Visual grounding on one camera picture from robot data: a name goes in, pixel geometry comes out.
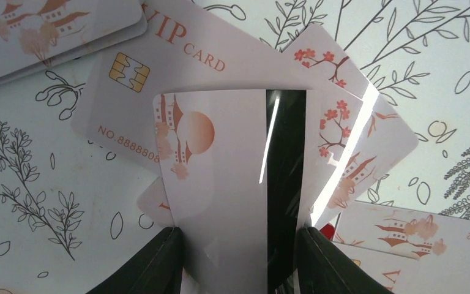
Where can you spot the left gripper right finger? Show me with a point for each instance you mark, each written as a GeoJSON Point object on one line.
{"type": "Point", "coordinates": [323, 268]}

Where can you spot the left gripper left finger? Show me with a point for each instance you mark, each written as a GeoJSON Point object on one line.
{"type": "Point", "coordinates": [156, 268]}

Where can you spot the red card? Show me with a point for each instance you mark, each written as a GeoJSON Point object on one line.
{"type": "Point", "coordinates": [328, 231]}

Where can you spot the white pink card middle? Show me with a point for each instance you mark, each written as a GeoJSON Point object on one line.
{"type": "Point", "coordinates": [386, 139]}

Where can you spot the white pink card lowest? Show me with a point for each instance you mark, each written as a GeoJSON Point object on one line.
{"type": "Point", "coordinates": [404, 232]}

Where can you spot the white blossom card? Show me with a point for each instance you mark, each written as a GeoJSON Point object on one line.
{"type": "Point", "coordinates": [313, 127]}

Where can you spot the white VIP chip card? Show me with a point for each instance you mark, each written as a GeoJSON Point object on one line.
{"type": "Point", "coordinates": [191, 85]}

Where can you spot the floral patterned table mat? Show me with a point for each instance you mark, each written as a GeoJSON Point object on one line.
{"type": "Point", "coordinates": [68, 217]}

